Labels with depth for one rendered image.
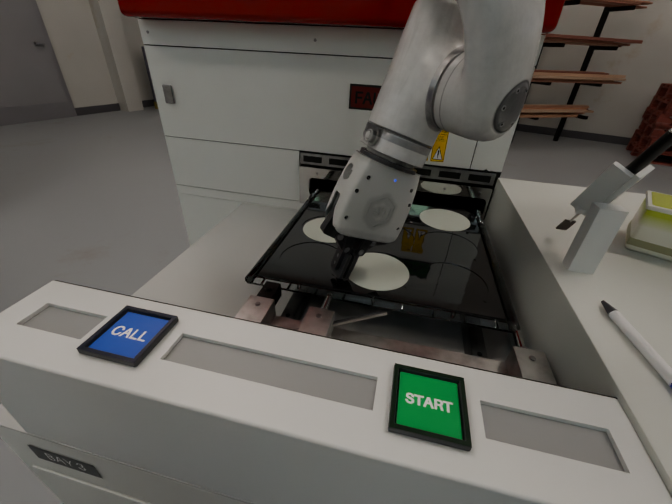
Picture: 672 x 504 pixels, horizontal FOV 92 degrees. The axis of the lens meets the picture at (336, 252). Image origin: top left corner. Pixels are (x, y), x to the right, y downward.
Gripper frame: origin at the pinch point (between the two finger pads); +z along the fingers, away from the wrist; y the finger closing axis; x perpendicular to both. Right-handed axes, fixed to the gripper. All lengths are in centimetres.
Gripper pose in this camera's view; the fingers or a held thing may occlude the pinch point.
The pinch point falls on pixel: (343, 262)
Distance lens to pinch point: 46.5
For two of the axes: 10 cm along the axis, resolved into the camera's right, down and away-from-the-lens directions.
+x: -3.7, -5.1, 7.8
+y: 8.6, 1.3, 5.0
